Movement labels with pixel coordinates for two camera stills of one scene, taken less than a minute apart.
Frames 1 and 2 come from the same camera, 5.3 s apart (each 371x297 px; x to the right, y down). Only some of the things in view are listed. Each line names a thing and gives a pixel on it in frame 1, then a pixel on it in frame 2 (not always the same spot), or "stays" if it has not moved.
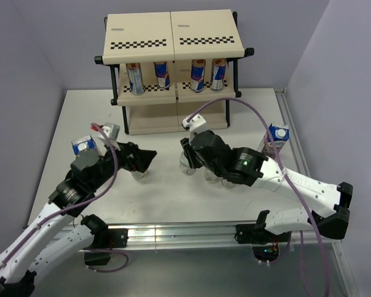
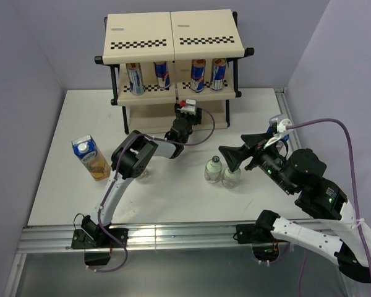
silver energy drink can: (135, 78) stays
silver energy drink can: (162, 75) stays
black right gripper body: (195, 160) -> (269, 160)
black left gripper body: (125, 161) -> (191, 120)
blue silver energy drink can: (218, 72) stays
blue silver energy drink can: (197, 75) stays
